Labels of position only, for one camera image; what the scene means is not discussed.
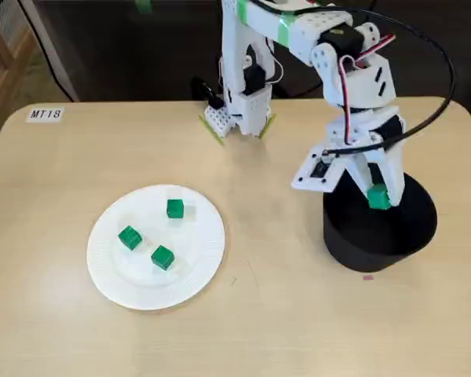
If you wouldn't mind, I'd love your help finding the white gripper body with motor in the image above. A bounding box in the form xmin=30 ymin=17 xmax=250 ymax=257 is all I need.
xmin=324 ymin=104 xmax=408 ymax=160

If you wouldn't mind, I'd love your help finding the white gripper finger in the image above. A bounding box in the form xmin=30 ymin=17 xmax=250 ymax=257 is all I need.
xmin=351 ymin=155 xmax=376 ymax=196
xmin=371 ymin=145 xmax=407 ymax=208

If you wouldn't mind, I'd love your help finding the green cube block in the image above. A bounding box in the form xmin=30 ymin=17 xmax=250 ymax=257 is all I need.
xmin=166 ymin=198 xmax=185 ymax=219
xmin=117 ymin=225 xmax=143 ymax=251
xmin=150 ymin=244 xmax=176 ymax=271
xmin=367 ymin=184 xmax=391 ymax=211

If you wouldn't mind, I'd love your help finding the black pot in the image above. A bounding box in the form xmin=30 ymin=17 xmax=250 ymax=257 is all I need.
xmin=322 ymin=170 xmax=438 ymax=273

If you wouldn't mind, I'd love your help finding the white paper plate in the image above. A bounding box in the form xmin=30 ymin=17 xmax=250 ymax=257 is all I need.
xmin=86 ymin=184 xmax=226 ymax=312

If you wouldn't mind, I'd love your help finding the green tape strip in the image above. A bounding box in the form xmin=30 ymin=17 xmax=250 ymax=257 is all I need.
xmin=198 ymin=113 xmax=225 ymax=146
xmin=258 ymin=113 xmax=278 ymax=140

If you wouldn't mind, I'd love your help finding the black clamp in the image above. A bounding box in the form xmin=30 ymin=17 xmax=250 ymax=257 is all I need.
xmin=191 ymin=76 xmax=225 ymax=112

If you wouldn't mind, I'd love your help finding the white MT18 label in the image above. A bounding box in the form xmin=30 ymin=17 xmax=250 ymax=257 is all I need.
xmin=26 ymin=106 xmax=65 ymax=123

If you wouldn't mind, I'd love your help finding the grey metal pole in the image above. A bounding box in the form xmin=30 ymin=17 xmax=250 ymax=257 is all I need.
xmin=18 ymin=0 xmax=80 ymax=104

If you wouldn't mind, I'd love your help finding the wooden furniture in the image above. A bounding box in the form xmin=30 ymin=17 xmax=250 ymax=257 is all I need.
xmin=0 ymin=0 xmax=38 ymax=162

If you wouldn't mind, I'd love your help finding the red servo wire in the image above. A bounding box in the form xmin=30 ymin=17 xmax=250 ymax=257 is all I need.
xmin=338 ymin=34 xmax=396 ymax=145

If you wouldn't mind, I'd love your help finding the wrist camera on white mount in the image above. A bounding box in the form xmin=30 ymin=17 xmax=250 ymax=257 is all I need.
xmin=290 ymin=145 xmax=356 ymax=194

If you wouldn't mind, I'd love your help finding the thick black camera cable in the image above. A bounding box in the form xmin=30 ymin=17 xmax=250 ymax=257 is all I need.
xmin=254 ymin=0 xmax=456 ymax=158

